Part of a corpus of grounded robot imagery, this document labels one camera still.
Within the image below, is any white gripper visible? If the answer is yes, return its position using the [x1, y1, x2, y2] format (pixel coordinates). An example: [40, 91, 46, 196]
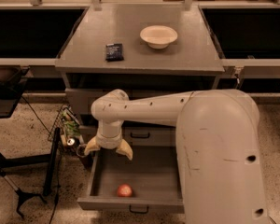
[84, 121, 133, 161]

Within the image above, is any red apple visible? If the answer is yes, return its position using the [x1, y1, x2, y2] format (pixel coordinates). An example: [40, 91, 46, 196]
[117, 184, 133, 197]

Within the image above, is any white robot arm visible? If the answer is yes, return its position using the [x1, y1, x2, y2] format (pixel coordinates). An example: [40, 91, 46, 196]
[85, 90, 270, 224]

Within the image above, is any grey middle drawer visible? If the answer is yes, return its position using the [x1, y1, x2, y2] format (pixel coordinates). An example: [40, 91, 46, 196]
[79, 115, 175, 147]

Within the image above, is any grey drawer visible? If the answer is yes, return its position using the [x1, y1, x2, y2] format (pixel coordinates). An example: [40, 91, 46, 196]
[79, 115, 175, 147]
[77, 146, 184, 214]
[65, 73, 215, 115]

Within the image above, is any grey bottom drawer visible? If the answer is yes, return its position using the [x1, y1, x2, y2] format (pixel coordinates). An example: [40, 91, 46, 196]
[77, 146, 184, 214]

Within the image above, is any grey top drawer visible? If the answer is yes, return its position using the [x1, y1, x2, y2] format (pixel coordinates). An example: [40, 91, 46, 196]
[65, 73, 215, 115]

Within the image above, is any grey drawer cabinet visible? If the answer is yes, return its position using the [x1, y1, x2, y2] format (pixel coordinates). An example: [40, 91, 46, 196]
[54, 3, 225, 147]

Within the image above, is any brown cup on floor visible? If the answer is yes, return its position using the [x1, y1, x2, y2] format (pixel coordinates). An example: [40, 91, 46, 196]
[77, 144, 92, 169]

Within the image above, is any dark blue snack packet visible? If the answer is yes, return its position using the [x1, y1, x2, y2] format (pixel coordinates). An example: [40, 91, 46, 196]
[105, 44, 123, 62]

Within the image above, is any black stand with legs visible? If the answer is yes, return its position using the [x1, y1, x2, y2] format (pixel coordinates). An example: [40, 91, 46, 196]
[0, 128, 61, 218]

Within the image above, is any white bowl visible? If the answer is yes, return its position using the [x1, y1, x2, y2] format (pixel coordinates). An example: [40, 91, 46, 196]
[140, 25, 178, 49]

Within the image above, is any dark bin at left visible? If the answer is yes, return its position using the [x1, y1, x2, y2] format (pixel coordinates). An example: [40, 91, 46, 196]
[0, 66, 27, 119]

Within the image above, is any wire basket with items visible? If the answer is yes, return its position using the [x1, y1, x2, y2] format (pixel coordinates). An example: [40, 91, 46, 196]
[48, 105, 82, 155]

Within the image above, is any black thin cable left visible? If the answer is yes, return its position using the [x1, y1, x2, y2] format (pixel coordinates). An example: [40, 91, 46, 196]
[21, 95, 62, 224]

